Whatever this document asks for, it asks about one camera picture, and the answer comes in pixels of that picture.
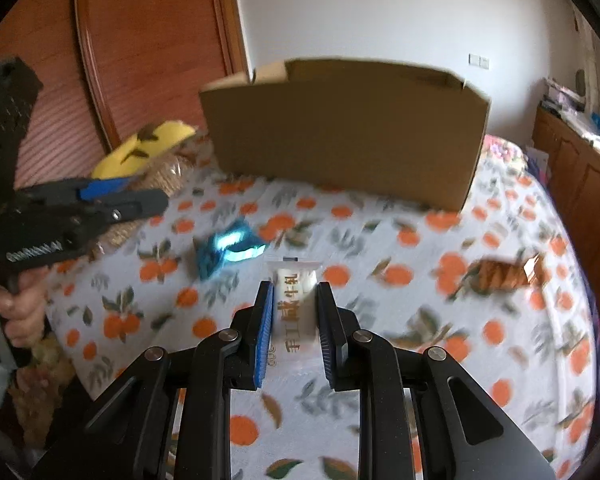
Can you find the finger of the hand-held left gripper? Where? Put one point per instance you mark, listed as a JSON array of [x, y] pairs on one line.
[[140, 205], [100, 189]]

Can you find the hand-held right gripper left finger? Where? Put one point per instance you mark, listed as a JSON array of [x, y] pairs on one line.
[[265, 330]]

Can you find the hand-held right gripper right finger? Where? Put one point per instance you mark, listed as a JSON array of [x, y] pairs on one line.
[[327, 335]]

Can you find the white nougat packet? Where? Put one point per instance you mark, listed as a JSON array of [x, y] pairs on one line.
[[295, 310]]

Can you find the clear grain crisp packet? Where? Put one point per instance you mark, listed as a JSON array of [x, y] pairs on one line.
[[170, 175]]

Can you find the large cardboard box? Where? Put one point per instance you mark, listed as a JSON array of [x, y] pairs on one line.
[[355, 145]]

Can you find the person's left hand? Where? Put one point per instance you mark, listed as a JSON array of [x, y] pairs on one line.
[[25, 310]]

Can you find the yellow pillow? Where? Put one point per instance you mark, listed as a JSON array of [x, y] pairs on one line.
[[145, 147]]

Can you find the orange fruit print bedsheet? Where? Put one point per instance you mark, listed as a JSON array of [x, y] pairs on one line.
[[380, 270]]

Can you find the teal candy wrapper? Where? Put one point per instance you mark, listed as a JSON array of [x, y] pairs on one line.
[[230, 247]]

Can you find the wooden headboard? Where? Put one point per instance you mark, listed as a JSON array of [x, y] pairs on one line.
[[155, 60]]

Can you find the brown striped snack packet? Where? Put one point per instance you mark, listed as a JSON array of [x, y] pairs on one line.
[[500, 274]]

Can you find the person's floral clothing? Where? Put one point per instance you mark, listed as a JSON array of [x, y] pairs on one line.
[[45, 390]]

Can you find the pink floral quilt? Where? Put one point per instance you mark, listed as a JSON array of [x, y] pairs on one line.
[[502, 146]]

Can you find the wooden cabinet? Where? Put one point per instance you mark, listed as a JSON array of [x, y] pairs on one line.
[[575, 175]]

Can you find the stack of boxes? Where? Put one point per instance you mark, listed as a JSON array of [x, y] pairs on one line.
[[562, 97]]

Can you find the patterned curtain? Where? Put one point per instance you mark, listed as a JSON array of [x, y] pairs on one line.
[[589, 70]]

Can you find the white wall switch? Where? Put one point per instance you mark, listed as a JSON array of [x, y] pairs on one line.
[[479, 61]]

